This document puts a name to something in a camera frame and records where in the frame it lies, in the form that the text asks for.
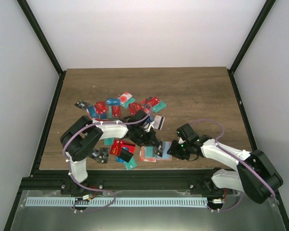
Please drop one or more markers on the black aluminium front rail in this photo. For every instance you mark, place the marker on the black aluminium front rail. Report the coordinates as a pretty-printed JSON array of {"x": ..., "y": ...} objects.
[{"x": 195, "y": 181}]

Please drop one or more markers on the plain black card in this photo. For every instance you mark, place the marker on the plain black card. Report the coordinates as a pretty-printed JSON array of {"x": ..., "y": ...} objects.
[{"x": 125, "y": 155}]

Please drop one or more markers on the blue card top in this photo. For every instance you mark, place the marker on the blue card top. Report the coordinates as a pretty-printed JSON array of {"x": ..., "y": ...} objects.
[{"x": 112, "y": 101}]

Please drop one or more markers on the black frame left post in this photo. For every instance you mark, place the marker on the black frame left post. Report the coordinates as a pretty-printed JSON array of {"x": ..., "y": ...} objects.
[{"x": 40, "y": 35}]

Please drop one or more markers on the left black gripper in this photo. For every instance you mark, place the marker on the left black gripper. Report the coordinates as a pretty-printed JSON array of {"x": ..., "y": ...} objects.
[{"x": 149, "y": 141}]

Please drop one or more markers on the red card left top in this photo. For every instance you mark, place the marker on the red card left top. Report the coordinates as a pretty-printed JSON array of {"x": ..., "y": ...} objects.
[{"x": 101, "y": 107}]

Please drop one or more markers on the red card black stripe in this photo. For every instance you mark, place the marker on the red card black stripe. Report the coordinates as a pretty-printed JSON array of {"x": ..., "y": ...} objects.
[{"x": 130, "y": 147}]

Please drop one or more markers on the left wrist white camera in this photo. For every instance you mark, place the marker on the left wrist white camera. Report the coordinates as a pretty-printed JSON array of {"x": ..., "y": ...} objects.
[{"x": 150, "y": 126}]

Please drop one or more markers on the black frame right post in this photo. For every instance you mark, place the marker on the black frame right post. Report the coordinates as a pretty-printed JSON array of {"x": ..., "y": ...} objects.
[{"x": 252, "y": 34}]

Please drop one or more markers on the black cards front left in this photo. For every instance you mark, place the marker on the black cards front left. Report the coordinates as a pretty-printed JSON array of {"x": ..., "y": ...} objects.
[{"x": 100, "y": 156}]

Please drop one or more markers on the white card black stripe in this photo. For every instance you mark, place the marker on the white card black stripe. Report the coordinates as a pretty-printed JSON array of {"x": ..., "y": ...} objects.
[{"x": 159, "y": 121}]

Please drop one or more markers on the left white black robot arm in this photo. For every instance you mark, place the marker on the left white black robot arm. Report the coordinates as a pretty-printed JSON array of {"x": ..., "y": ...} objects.
[{"x": 81, "y": 138}]

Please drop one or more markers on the pink leather card holder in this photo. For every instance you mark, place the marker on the pink leather card holder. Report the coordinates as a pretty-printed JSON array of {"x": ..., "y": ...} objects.
[{"x": 147, "y": 153}]

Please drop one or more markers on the wrist white camera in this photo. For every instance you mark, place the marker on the wrist white camera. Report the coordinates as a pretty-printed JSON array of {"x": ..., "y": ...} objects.
[
  {"x": 150, "y": 126},
  {"x": 181, "y": 141}
]

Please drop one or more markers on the black frame post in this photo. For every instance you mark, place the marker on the black frame post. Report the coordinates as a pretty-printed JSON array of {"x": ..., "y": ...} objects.
[
  {"x": 40, "y": 35},
  {"x": 252, "y": 34}
]

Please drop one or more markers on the blue card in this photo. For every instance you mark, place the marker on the blue card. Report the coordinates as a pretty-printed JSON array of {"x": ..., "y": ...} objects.
[
  {"x": 91, "y": 112},
  {"x": 112, "y": 101}
]

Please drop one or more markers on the white red circle card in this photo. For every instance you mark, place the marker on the white red circle card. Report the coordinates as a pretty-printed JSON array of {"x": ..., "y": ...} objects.
[{"x": 124, "y": 97}]

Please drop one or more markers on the teal card far right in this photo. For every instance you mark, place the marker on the teal card far right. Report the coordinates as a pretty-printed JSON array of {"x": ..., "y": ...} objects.
[{"x": 158, "y": 107}]

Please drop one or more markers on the red card centre top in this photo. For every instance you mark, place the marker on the red card centre top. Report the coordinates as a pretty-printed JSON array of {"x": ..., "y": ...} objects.
[{"x": 134, "y": 108}]

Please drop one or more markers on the blue card left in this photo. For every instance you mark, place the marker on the blue card left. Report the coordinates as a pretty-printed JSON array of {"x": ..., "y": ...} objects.
[{"x": 91, "y": 112}]

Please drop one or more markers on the black card far left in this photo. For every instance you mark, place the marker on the black card far left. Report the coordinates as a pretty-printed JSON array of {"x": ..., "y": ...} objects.
[{"x": 82, "y": 104}]

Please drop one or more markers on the red card far right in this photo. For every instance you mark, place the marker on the red card far right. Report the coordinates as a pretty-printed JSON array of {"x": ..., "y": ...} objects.
[{"x": 153, "y": 101}]

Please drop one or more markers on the red vip card front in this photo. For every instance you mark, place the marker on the red vip card front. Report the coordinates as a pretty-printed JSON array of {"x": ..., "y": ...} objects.
[{"x": 116, "y": 147}]

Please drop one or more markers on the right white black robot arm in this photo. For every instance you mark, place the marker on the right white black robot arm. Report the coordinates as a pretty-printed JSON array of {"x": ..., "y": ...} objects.
[{"x": 250, "y": 172}]

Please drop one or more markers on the light blue slotted cable duct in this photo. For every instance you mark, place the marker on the light blue slotted cable duct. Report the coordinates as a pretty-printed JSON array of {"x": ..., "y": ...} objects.
[{"x": 118, "y": 202}]

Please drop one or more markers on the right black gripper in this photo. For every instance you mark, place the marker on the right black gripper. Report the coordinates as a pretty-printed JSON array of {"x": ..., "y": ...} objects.
[{"x": 175, "y": 153}]

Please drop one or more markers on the teal card front edge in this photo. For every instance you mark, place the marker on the teal card front edge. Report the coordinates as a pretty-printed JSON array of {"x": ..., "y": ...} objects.
[{"x": 131, "y": 164}]

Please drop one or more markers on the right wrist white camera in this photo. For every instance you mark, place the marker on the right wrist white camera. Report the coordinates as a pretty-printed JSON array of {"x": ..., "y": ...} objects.
[{"x": 181, "y": 141}]

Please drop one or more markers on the red card middle top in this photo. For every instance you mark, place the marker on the red card middle top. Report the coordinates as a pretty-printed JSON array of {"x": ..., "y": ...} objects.
[{"x": 115, "y": 111}]

